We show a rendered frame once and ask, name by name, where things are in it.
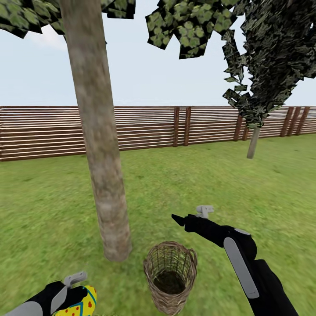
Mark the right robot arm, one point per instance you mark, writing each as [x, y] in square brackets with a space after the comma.
[261, 285]

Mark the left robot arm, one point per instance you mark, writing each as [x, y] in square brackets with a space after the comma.
[56, 296]

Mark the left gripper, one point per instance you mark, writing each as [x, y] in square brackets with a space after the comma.
[76, 296]

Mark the wicker basket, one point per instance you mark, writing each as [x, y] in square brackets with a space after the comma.
[171, 272]

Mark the tree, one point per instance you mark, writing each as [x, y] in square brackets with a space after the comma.
[81, 24]
[281, 50]

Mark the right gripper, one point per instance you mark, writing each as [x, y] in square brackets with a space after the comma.
[194, 224]

